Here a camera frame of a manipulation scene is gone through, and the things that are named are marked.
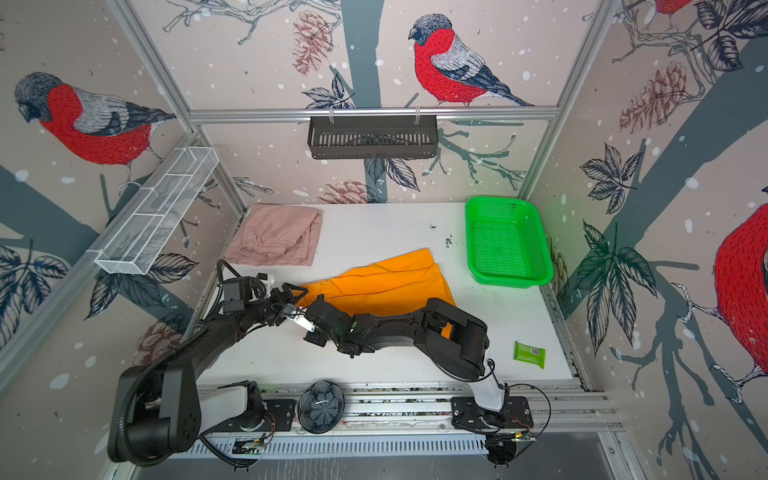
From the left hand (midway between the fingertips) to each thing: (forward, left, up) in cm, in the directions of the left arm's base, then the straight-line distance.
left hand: (300, 298), depth 86 cm
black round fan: (-26, -9, -8) cm, 29 cm away
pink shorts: (+27, +15, -5) cm, 32 cm away
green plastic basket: (+27, -71, -9) cm, 76 cm away
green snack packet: (-14, -66, -8) cm, 68 cm away
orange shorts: (+8, -29, -6) cm, 30 cm away
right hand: (-5, -2, -3) cm, 6 cm away
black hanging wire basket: (+52, -23, +21) cm, 60 cm away
